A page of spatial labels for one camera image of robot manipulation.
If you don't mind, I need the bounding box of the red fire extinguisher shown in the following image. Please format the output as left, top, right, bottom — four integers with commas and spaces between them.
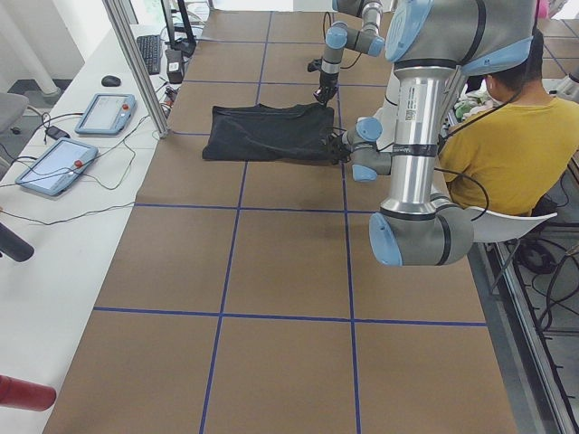
1, 375, 57, 411

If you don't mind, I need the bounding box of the black computer mouse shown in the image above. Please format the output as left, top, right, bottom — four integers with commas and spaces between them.
100, 75, 122, 88

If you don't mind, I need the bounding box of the teach pendant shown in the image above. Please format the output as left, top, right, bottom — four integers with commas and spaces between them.
75, 93, 136, 136
15, 137, 99, 197

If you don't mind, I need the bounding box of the black monitor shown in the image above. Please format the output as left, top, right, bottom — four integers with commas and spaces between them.
160, 0, 196, 58

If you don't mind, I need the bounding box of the far teach pendant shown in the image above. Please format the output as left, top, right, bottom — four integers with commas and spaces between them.
75, 93, 136, 136

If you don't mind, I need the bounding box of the white chair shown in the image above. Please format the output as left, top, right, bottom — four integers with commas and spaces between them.
460, 205, 560, 295

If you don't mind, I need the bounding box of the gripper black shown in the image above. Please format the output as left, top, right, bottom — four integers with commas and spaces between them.
322, 128, 352, 165
308, 58, 339, 107

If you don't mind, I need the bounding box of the black keyboard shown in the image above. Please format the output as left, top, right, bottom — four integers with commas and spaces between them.
136, 34, 162, 75

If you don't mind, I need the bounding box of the black water bottle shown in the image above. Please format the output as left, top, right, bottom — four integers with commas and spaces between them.
0, 223, 34, 262

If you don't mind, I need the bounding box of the black graphic t-shirt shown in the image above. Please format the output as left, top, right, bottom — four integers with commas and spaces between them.
202, 103, 335, 162

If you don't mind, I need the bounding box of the person in yellow shirt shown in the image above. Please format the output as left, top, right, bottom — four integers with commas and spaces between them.
440, 32, 578, 216

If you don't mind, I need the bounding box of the near teach pendant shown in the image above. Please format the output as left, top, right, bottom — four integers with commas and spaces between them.
15, 137, 99, 197

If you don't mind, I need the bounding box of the aluminium frame post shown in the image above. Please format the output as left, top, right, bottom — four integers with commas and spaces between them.
102, 0, 169, 138

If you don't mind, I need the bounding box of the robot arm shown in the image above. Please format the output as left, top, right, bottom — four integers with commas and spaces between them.
315, 1, 538, 266
308, 0, 385, 107

